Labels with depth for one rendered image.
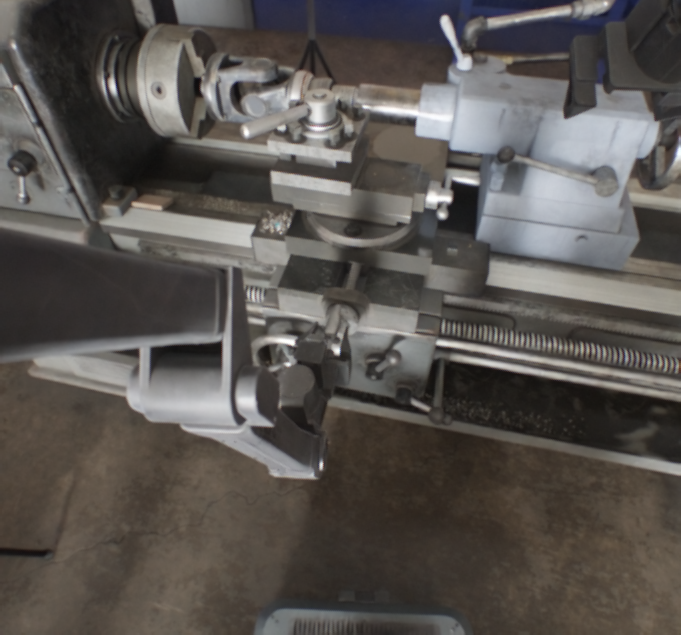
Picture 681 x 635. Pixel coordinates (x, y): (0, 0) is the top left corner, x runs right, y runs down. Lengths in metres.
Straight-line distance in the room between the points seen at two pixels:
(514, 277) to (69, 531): 1.54
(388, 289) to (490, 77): 0.50
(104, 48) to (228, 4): 3.34
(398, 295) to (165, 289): 0.77
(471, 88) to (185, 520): 1.48
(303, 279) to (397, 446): 0.92
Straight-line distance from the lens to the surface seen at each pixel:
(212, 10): 4.72
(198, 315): 0.36
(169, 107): 1.24
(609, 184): 1.15
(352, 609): 1.43
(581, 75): 0.55
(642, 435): 1.61
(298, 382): 0.74
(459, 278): 1.14
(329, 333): 0.89
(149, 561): 1.80
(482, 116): 1.12
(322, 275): 1.08
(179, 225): 1.32
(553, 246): 1.23
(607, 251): 1.26
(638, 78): 0.54
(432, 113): 1.14
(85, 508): 1.93
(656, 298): 1.28
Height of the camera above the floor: 1.67
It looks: 49 degrees down
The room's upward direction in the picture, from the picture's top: straight up
